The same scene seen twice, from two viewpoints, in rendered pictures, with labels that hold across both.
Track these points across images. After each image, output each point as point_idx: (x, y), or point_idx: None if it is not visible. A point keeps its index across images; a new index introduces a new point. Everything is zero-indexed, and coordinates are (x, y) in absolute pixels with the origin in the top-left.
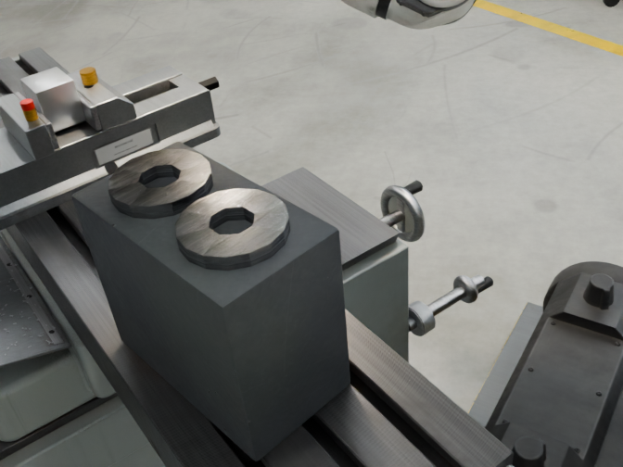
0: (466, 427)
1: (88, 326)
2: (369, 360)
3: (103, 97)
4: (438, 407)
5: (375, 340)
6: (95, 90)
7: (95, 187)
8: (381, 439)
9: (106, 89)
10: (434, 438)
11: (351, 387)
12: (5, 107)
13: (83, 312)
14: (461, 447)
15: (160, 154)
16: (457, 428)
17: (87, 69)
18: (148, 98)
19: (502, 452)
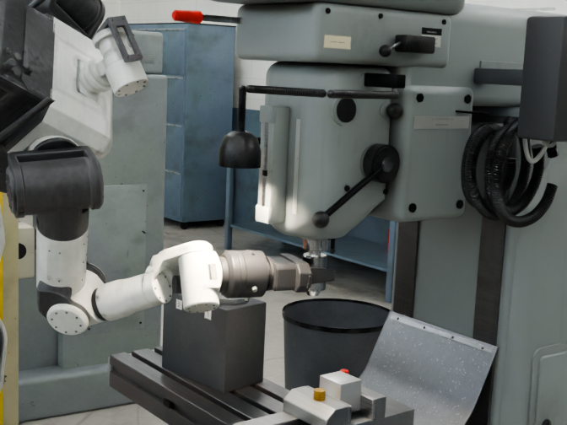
0: (122, 358)
1: (281, 386)
2: (152, 371)
3: (301, 389)
4: (130, 362)
5: (147, 374)
6: (310, 394)
7: (256, 302)
8: (154, 358)
9: (303, 394)
10: (135, 357)
11: (161, 367)
12: (370, 390)
13: (286, 390)
14: (126, 356)
15: (230, 298)
16: (126, 358)
17: (319, 390)
18: (280, 422)
19: (114, 354)
